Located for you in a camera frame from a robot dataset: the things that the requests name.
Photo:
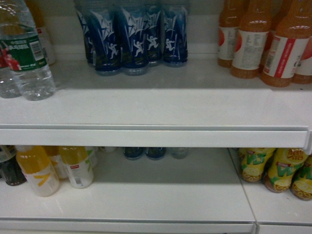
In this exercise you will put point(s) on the dark tea bottle left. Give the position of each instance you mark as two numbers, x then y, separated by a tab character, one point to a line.
9	167

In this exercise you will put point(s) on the orange juice bottle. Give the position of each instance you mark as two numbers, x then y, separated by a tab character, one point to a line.
303	74
228	24
288	45
251	39

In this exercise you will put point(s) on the blue sport drink bottle front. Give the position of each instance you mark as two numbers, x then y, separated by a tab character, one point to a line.
130	21

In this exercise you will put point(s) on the white lower shelf board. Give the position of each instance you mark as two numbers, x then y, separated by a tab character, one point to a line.
201	194

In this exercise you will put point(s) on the blue sport drink bottle right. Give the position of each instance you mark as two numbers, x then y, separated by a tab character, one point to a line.
175	52

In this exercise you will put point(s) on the lemon tea bottle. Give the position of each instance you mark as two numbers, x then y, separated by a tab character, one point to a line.
253	162
302	182
286	162

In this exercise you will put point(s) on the blue sport drink bottle behind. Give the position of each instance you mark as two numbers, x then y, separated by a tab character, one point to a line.
152	20

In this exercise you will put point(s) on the lemon tea bottle left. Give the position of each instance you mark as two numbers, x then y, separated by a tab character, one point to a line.
253	162

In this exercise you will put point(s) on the lemon tea bottle right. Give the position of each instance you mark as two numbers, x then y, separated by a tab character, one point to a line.
302	182

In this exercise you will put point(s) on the white green bottle behind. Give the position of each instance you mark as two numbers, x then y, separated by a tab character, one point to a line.
92	154

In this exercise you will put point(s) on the orange juice bottle far right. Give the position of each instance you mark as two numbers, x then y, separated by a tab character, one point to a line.
303	74

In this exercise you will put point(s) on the white shelf board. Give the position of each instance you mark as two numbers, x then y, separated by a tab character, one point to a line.
198	105
201	194

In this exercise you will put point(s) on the blue sport drink bottle left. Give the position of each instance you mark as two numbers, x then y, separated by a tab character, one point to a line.
103	31

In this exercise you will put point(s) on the small dark bottle base middle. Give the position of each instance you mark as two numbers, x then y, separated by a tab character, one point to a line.
155	153

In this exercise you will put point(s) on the small dark bottle base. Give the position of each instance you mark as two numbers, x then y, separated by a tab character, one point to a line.
155	153
133	153

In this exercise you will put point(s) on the orange juice bottle front right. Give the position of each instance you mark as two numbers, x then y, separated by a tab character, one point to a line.
288	45

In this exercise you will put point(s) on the blue sport drink bottle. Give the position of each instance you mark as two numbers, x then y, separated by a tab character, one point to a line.
175	52
103	31
152	20
130	21

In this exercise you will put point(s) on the orange juice bottle front middle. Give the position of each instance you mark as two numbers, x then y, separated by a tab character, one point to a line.
251	39

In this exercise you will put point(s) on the small clear bottle base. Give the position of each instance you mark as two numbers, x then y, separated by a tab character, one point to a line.
179	152

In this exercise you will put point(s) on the yellow white drink bottle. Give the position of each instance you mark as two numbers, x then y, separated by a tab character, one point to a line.
38	170
78	165

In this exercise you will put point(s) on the orange juice bottle back left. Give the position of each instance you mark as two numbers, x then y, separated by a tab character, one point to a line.
228	24

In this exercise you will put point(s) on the yellow white drink bottle front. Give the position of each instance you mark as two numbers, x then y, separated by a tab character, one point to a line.
38	170

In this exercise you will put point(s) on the water bottle green label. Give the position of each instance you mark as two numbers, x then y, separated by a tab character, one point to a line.
22	51

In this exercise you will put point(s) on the lemon tea bottle middle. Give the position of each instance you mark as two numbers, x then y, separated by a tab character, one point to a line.
286	162

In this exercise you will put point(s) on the yellow drink behind water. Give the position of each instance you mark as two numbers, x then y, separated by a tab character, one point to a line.
42	31

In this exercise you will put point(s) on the blue sport drink far left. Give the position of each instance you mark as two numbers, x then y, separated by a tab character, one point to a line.
88	44

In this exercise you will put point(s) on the yellow white bottle behind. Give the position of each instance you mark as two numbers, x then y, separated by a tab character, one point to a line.
53	153

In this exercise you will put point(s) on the small dark bottle base left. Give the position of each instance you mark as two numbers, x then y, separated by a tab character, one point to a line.
133	153

